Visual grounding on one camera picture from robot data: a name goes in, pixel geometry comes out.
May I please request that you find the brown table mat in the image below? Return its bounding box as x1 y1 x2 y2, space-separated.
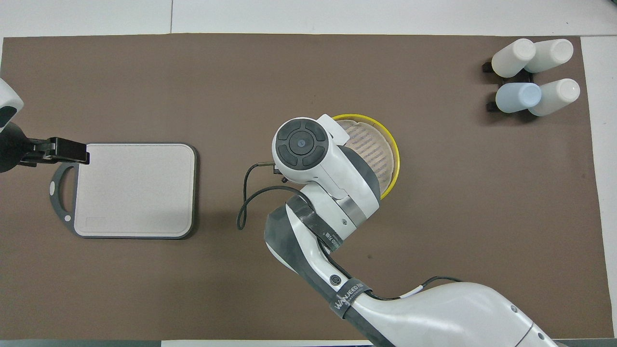
0 32 614 341

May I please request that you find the light blue plastic cup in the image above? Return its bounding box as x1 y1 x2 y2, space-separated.
495 82 542 114

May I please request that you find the black cup rack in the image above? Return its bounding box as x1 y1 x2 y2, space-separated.
482 57 537 114

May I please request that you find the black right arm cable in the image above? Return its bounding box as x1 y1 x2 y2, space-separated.
237 161 464 301

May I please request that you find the yellow rimmed bamboo steamer lid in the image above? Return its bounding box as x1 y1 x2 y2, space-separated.
332 113 400 201

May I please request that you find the white plastic cup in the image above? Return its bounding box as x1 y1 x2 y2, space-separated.
524 39 575 74
491 39 537 79
528 78 581 117

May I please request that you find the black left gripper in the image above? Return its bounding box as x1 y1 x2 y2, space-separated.
0 122 91 174

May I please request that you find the grey cutting board black handle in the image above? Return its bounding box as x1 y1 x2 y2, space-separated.
49 142 199 240

